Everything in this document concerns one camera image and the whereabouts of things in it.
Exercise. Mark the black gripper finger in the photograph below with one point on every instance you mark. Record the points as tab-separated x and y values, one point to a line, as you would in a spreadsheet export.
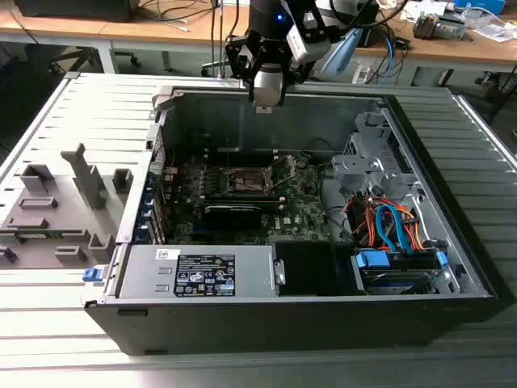
238	42
292	72

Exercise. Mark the silver CPU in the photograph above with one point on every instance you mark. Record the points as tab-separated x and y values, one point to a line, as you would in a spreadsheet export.
268	89

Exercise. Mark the CPU socket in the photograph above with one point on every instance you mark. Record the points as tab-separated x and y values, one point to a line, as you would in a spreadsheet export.
248	180

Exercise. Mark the copper CPU cooler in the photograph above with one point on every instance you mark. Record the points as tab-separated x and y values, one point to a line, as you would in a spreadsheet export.
426	26

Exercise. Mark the pale blue teach pendant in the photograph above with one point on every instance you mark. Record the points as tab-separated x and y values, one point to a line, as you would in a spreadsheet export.
343	48

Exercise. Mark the wooden desk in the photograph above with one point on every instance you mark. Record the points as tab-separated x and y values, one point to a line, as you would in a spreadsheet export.
161	30

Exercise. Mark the black speaker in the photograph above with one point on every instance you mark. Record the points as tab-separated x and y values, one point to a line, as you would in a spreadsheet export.
368	28

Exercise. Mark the silver disk bay cage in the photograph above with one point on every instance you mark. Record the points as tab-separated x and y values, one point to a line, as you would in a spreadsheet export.
357	165

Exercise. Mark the green RAM stick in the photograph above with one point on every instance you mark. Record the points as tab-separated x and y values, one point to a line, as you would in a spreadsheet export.
270	204
44	233

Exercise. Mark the green motherboard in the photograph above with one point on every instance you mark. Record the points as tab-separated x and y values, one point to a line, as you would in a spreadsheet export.
301	210

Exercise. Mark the black graphics card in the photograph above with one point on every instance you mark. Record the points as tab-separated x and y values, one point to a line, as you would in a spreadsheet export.
230	218

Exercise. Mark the grey metal box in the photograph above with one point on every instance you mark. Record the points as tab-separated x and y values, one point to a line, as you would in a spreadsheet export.
451	28

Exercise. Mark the black computer box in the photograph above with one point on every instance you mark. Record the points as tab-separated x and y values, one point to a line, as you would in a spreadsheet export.
72	10

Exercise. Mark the black office chair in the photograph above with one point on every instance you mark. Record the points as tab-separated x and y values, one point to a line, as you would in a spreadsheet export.
68	56

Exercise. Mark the black plastic shroud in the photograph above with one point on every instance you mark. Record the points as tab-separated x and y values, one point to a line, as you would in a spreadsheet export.
303	266

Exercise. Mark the blue box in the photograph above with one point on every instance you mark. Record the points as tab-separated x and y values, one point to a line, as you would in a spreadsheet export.
480	4

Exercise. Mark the hard disk blue carrier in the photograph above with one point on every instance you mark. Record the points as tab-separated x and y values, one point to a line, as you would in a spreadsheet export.
373	258

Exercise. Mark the white paper sheets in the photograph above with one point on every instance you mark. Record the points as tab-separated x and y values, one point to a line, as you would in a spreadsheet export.
493	31

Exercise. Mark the grey parts rack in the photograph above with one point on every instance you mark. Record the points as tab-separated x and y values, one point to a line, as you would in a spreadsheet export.
64	214

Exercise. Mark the black PC case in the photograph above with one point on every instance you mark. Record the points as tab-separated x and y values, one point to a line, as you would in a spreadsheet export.
282	323

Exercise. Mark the grey power supply unit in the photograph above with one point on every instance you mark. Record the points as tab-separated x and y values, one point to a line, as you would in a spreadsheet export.
137	275

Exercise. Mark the blue case latch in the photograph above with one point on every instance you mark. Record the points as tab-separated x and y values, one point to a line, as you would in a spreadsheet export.
91	275

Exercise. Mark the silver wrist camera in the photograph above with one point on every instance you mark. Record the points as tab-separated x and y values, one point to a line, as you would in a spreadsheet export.
297	40

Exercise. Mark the black camera bracket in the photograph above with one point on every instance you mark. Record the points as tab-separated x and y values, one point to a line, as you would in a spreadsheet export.
315	32

